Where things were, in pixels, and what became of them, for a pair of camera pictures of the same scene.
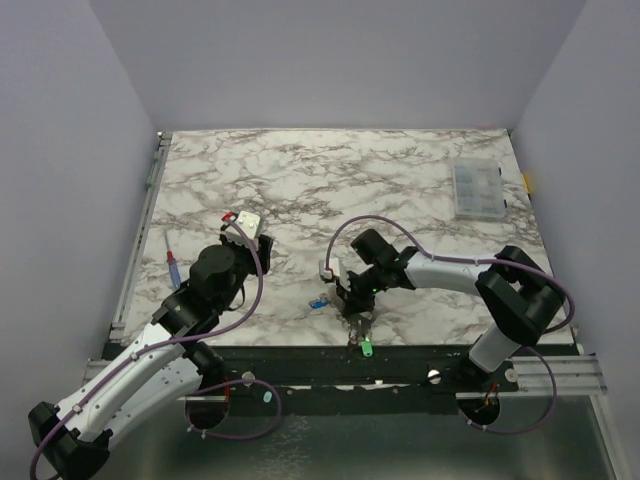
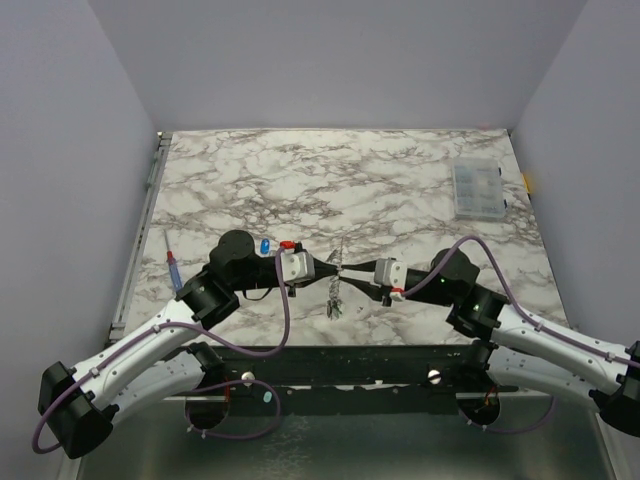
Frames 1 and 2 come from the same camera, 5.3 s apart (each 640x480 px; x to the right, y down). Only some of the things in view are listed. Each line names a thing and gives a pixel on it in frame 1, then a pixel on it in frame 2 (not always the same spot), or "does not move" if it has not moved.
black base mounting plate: (313, 372) does not move
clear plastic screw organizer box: (478, 189) does not move
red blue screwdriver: (172, 265) does not move
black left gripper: (264, 244) -> (322, 271)
